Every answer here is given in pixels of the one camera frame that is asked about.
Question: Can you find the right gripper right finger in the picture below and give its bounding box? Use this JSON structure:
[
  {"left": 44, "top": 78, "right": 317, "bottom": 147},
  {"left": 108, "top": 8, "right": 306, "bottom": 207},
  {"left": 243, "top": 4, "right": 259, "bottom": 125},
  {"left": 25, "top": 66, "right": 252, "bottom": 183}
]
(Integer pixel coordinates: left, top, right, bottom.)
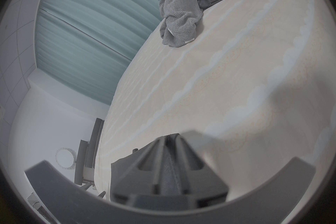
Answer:
[{"left": 172, "top": 133, "right": 228, "bottom": 204}]

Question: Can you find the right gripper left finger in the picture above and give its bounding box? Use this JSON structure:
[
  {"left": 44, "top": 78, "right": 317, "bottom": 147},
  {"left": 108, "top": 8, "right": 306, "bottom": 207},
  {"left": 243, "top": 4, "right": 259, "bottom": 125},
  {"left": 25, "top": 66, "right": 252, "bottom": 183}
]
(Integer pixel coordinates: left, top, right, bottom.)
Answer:
[{"left": 112, "top": 134, "right": 170, "bottom": 204}]

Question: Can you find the black T-shirt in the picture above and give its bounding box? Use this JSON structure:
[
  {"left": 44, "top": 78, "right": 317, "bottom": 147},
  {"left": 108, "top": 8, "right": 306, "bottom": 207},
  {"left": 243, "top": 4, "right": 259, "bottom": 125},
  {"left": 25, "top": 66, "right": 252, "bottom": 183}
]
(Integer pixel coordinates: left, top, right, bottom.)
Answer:
[{"left": 110, "top": 135, "right": 184, "bottom": 196}]

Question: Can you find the bed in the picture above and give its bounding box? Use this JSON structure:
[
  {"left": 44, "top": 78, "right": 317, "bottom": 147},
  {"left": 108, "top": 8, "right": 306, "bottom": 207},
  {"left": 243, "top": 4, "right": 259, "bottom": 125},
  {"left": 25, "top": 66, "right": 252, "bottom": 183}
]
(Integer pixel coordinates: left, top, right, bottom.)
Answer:
[{"left": 93, "top": 0, "right": 335, "bottom": 204}]

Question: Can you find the dark dressing table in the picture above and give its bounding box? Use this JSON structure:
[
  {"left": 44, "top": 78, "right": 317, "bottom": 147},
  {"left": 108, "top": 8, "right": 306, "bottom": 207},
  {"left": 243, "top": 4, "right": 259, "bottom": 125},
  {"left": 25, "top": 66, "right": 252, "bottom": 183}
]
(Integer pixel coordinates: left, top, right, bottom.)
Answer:
[{"left": 74, "top": 139, "right": 106, "bottom": 198}]

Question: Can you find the round mirror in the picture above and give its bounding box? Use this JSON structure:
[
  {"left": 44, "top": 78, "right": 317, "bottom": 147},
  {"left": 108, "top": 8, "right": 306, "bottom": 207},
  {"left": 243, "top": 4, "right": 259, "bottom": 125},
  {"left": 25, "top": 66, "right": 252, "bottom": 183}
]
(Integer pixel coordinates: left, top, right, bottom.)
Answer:
[{"left": 56, "top": 148, "right": 76, "bottom": 169}]

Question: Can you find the grey garment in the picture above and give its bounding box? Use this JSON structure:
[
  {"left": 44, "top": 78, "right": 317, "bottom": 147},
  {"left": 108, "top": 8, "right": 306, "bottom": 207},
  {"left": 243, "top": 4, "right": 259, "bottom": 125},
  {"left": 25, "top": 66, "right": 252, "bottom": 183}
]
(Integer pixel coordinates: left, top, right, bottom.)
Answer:
[{"left": 159, "top": 0, "right": 204, "bottom": 48}]

